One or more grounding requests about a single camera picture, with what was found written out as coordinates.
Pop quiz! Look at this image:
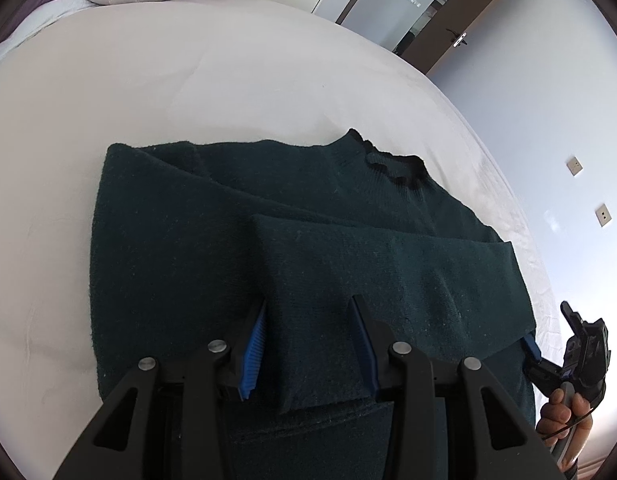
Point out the dark green knit sweater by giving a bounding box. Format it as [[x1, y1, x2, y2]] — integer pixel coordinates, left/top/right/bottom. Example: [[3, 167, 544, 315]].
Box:
[[90, 131, 535, 479]]

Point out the right hand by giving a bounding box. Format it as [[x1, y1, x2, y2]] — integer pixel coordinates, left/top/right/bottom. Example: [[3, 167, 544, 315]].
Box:
[[536, 388, 593, 472]]

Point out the white bed sheet mattress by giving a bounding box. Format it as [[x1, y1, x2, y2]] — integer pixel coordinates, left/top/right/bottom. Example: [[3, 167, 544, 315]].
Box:
[[0, 0, 561, 479]]

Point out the brown wooden door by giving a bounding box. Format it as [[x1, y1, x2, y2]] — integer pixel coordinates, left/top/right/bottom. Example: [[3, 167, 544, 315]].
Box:
[[335, 0, 527, 77]]

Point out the white pillow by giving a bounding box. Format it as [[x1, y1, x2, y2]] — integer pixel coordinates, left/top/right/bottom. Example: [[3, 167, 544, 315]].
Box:
[[0, 0, 95, 62]]

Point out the purple cushion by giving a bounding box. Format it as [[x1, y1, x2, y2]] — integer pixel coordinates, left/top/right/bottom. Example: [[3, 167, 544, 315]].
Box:
[[0, 0, 54, 43]]

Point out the black cable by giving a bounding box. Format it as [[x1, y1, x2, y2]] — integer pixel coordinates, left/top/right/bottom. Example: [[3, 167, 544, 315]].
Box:
[[540, 383, 607, 443]]

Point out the lower beige wall socket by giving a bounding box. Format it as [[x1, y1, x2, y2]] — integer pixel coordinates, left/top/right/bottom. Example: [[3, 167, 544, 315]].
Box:
[[595, 204, 612, 226]]

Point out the beige wall socket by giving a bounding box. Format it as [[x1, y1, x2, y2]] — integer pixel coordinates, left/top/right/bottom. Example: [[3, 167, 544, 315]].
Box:
[[566, 156, 583, 177], [595, 204, 612, 226]]

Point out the upper beige wall socket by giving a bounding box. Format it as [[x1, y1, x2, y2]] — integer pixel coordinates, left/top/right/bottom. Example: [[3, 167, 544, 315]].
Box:
[[566, 156, 583, 177]]

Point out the silver door handle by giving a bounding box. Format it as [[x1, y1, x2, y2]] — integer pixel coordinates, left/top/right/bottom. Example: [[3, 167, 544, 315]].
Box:
[[446, 28, 468, 48]]

